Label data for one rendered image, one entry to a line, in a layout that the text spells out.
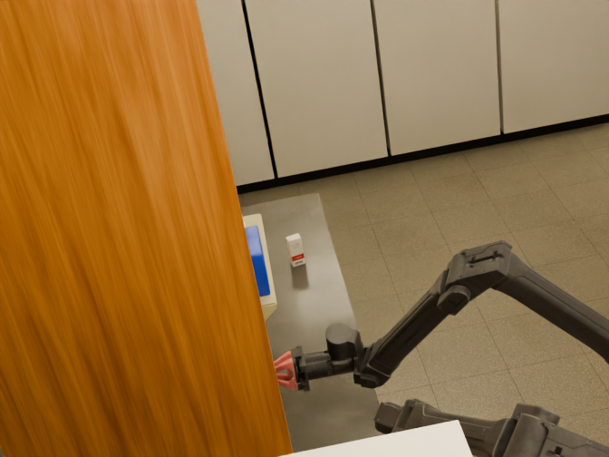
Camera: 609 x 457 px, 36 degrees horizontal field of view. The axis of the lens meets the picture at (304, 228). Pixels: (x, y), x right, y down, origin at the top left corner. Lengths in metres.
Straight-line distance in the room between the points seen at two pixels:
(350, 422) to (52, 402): 0.81
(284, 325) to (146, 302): 1.04
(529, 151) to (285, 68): 1.39
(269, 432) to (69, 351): 0.39
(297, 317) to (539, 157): 2.80
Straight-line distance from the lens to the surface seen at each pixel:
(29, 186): 1.44
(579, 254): 4.37
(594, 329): 1.80
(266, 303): 1.66
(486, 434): 1.36
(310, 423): 2.24
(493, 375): 3.73
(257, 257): 1.62
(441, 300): 1.75
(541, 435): 1.28
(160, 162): 1.41
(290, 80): 4.83
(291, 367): 2.04
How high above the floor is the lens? 2.47
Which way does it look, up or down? 32 degrees down
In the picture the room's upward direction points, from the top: 10 degrees counter-clockwise
